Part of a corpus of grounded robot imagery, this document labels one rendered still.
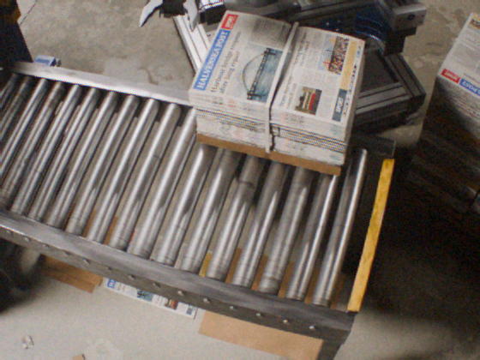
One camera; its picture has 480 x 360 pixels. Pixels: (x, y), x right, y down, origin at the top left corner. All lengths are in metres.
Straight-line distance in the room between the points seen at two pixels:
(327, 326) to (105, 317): 1.12
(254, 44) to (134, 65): 1.44
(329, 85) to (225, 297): 0.55
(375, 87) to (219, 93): 1.19
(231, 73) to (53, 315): 1.31
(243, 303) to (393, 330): 0.97
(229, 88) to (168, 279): 0.47
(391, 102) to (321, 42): 0.97
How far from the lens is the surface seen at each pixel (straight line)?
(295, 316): 1.44
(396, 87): 2.55
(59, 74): 1.91
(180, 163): 1.63
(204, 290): 1.47
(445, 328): 2.36
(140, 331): 2.30
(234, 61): 1.50
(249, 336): 2.25
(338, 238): 1.52
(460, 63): 1.89
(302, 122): 1.43
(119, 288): 2.37
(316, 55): 1.52
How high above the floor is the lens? 2.18
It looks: 60 degrees down
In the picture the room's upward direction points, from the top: 5 degrees counter-clockwise
